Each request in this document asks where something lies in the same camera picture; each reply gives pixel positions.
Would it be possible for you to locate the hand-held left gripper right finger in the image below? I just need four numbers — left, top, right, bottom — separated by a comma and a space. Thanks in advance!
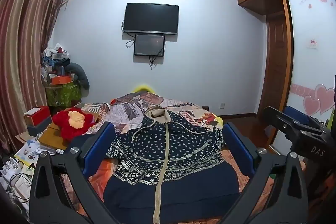
223, 122, 310, 224

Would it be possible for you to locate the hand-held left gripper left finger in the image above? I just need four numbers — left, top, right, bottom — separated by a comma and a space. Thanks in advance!
29, 121, 119, 224

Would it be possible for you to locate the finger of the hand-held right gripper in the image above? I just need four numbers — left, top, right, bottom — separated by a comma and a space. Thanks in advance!
285, 106, 325, 126
264, 106, 326, 136

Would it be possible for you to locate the navy patterned zip jacket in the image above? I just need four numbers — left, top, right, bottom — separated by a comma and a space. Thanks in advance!
103, 106, 240, 224

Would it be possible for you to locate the red plush toy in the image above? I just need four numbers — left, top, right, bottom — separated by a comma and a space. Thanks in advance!
52, 108, 94, 141

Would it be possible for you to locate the printed blanket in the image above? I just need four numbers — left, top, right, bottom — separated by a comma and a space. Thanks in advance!
62, 91, 307, 224

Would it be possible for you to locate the brown wooden door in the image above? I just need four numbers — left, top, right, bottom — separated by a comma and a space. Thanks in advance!
259, 0, 294, 121

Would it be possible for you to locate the wooden board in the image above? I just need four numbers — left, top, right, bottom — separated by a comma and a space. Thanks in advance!
38, 122, 71, 151

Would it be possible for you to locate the green patterned box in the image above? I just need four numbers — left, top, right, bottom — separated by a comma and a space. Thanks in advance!
45, 82, 83, 107

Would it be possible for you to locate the dark grey box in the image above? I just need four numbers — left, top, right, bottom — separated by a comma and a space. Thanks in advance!
27, 116, 53, 137

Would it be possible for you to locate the yellow plush object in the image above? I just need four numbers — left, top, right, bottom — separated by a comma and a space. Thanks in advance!
133, 84, 156, 93

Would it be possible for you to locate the red box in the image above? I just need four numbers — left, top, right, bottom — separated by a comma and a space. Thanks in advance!
24, 106, 51, 126

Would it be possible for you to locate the pile of papers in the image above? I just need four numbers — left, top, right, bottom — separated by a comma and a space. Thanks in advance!
14, 138, 63, 170

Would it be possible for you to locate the orange box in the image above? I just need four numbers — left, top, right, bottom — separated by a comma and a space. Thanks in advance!
51, 76, 73, 85

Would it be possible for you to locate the pile of clutter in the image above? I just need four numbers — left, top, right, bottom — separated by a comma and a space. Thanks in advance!
40, 43, 72, 83

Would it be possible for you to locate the striped curtain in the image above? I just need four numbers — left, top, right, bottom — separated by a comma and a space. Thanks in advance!
0, 0, 70, 159

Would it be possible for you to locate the black monitor cable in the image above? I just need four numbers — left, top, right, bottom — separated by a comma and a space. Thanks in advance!
148, 49, 164, 70

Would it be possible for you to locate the black television cable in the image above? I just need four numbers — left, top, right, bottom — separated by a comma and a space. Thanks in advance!
121, 19, 135, 48

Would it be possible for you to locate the small black wall monitor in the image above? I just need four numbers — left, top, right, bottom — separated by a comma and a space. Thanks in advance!
133, 33, 166, 57

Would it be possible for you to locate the large black wall television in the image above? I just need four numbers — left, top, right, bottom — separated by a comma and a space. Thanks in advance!
123, 3, 180, 36

